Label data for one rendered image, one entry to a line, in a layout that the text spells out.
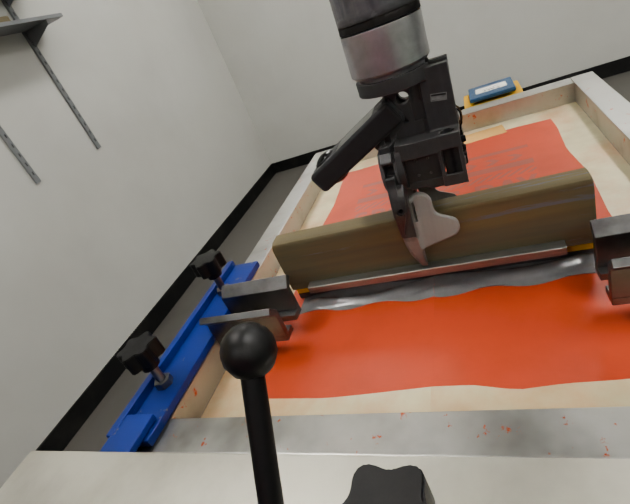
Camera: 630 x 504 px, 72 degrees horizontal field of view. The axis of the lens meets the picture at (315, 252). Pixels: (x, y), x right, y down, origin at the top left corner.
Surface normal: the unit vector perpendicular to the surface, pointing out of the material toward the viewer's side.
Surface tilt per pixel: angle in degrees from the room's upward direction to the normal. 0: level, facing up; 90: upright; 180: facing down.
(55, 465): 0
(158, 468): 0
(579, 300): 0
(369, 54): 89
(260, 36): 90
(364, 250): 91
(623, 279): 90
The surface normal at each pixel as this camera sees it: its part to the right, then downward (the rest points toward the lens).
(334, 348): -0.36, -0.81
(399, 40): 0.22, 0.41
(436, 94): -0.24, 0.55
